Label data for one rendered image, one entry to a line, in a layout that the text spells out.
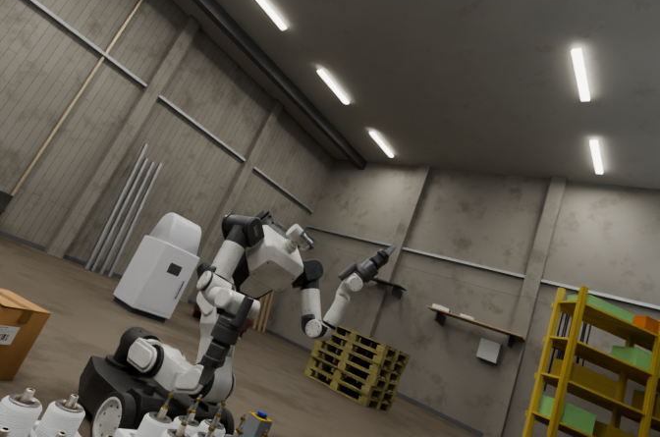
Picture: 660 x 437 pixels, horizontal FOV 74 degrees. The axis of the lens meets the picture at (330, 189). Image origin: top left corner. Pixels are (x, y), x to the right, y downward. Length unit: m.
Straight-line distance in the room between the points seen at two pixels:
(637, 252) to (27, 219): 11.58
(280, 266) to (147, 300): 4.16
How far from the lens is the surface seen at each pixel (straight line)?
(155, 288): 5.94
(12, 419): 1.43
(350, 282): 1.96
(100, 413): 2.07
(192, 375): 1.98
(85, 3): 10.10
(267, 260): 1.85
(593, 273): 10.42
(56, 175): 9.71
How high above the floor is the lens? 0.70
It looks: 17 degrees up
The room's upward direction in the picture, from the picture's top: 23 degrees clockwise
